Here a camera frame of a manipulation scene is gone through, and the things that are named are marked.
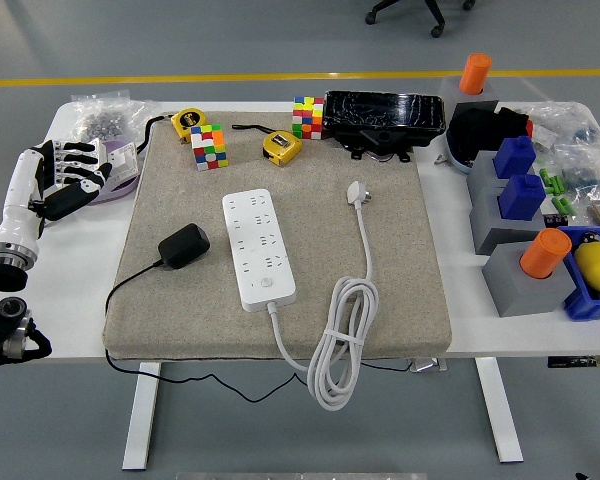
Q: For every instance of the white socket panel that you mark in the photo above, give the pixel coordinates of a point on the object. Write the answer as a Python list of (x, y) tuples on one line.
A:
[(125, 160)]

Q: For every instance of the metal clamp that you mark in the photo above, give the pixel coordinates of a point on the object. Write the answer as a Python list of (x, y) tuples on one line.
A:
[(427, 365)]

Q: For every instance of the clear bag of screws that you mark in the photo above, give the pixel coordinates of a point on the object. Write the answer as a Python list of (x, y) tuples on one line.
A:
[(100, 122)]

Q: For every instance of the blue plastic bin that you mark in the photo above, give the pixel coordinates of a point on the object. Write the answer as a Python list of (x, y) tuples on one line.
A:
[(580, 305)]

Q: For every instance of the grey-brown mat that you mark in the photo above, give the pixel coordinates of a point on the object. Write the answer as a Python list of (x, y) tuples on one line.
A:
[(405, 250)]

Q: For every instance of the blue block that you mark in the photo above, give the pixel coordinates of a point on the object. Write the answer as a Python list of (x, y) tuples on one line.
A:
[(515, 157), (522, 197)]

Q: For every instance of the grey block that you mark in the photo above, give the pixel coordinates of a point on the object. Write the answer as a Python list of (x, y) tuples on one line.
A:
[(450, 92), (485, 220), (525, 297), (480, 172)]

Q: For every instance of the green cylindrical battery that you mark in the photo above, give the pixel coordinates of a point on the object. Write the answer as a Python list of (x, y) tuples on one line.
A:
[(560, 203), (571, 208), (544, 176), (556, 185)]

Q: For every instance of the black office chair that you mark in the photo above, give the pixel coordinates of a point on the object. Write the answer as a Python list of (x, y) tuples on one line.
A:
[(430, 10)]

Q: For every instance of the white bowl with blue rim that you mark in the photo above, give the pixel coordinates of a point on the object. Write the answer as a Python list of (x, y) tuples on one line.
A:
[(455, 156)]

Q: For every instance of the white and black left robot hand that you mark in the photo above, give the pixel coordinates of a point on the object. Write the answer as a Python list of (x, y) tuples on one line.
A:
[(20, 200)]

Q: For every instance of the clear bag with white labels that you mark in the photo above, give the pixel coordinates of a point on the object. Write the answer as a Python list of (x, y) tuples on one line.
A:
[(555, 122)]

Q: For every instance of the purple tape roll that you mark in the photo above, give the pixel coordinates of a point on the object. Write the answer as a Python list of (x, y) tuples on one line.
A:
[(115, 192)]

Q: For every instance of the small black circuit board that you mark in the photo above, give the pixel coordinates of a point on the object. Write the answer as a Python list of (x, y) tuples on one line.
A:
[(556, 220)]

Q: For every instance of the orange cylinder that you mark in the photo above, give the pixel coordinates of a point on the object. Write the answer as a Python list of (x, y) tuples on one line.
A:
[(475, 72), (545, 252)]

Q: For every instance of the yellow tape measure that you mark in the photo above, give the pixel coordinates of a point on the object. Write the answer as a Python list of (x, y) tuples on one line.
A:
[(280, 147), (190, 122)]

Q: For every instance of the black label strip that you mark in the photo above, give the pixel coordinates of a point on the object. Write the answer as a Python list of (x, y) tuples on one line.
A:
[(580, 362)]

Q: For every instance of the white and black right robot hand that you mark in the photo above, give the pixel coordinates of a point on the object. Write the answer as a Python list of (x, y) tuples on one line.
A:
[(586, 477)]

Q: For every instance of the white switch box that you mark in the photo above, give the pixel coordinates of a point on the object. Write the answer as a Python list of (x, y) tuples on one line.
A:
[(105, 152)]

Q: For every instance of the white power strip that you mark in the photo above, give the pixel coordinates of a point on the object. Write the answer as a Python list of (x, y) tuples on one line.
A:
[(257, 250)]

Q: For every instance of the black device with cracked screen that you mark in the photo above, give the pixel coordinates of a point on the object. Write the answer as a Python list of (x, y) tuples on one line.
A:
[(380, 110)]

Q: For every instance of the black cloth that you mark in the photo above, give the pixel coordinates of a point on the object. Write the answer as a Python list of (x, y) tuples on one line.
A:
[(472, 132)]

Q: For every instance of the white table leg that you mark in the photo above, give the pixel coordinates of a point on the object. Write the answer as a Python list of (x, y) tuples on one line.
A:
[(142, 415), (500, 410)]

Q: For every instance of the colourful puzzle cube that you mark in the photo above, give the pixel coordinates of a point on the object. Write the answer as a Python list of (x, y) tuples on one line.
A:
[(307, 117), (209, 147)]

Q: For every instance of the clear bag of blue parts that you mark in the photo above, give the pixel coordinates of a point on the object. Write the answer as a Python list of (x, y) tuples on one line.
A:
[(582, 167)]

